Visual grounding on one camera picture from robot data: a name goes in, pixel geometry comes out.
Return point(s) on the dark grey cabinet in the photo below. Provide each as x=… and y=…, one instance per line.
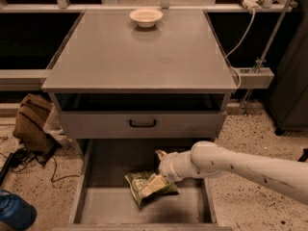
x=288, y=97

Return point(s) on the white bowl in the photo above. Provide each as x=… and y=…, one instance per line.
x=146, y=18

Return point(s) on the grey drawer cabinet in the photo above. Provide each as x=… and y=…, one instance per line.
x=108, y=63

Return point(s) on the green jalapeno chip bag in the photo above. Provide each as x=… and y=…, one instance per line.
x=138, y=178

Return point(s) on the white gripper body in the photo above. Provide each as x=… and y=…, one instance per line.
x=167, y=166

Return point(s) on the black drawer handle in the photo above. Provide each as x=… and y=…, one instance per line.
x=135, y=124

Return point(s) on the closed grey upper drawer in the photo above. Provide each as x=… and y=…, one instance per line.
x=170, y=124

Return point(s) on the blue water jug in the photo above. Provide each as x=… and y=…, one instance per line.
x=16, y=212

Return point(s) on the white power adapter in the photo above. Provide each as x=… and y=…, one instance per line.
x=251, y=0

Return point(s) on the metal support pole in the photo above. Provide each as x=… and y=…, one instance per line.
x=260, y=62

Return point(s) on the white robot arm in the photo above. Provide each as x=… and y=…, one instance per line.
x=207, y=159

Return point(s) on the open grey lower drawer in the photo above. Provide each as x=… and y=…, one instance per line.
x=104, y=202

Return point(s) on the black wheeled cart leg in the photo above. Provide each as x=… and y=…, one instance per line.
x=304, y=156

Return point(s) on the brown backpack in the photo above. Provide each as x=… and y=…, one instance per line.
x=30, y=120

